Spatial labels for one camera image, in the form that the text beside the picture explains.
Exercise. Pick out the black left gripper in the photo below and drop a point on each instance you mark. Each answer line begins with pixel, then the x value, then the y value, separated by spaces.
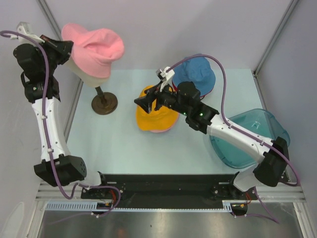
pixel 62 48

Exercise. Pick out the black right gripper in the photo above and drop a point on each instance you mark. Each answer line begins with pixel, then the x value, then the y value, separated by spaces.
pixel 145 102

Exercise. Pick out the yellow hat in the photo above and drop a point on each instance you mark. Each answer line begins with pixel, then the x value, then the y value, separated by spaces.
pixel 146 121

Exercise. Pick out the pink bucket hat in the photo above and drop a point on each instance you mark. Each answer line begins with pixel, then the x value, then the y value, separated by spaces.
pixel 166 124

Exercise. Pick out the blue hat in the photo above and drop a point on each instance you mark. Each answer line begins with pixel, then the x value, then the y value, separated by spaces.
pixel 198 71

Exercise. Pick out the red bucket hat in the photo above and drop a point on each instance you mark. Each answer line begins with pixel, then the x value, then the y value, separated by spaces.
pixel 175 89

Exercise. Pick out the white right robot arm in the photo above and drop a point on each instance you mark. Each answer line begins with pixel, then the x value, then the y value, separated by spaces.
pixel 270 155

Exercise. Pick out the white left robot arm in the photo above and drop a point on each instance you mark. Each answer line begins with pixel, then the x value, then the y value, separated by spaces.
pixel 57 165

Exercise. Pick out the brown wooden stand base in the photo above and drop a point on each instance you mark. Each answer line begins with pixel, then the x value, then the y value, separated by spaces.
pixel 104 103

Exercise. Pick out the beige mannequin head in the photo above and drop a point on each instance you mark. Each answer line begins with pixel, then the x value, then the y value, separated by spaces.
pixel 87 79

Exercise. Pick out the teal plastic basket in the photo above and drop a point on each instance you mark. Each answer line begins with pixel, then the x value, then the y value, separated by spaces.
pixel 237 142

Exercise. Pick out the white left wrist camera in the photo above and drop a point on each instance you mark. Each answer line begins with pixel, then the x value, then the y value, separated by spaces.
pixel 25 28

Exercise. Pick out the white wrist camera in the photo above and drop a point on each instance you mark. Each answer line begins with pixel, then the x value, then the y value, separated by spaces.
pixel 165 75
pixel 25 28

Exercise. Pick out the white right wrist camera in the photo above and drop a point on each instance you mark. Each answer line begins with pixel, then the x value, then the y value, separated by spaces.
pixel 165 75

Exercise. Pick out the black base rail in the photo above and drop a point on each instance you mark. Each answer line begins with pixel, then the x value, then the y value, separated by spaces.
pixel 168 191

